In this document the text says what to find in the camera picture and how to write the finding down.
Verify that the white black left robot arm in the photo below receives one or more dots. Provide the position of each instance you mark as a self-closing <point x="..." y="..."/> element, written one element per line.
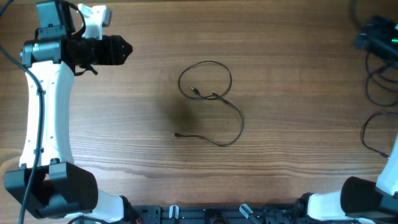
<point x="48" y="184"/>

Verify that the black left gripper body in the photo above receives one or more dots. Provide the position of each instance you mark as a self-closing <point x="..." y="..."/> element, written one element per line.
<point x="106" y="52"/>

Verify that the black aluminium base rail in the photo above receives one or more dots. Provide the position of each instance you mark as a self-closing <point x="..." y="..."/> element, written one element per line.
<point x="270" y="214"/>

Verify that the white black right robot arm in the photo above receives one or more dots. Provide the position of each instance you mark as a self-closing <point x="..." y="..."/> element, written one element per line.
<point x="360" y="200"/>

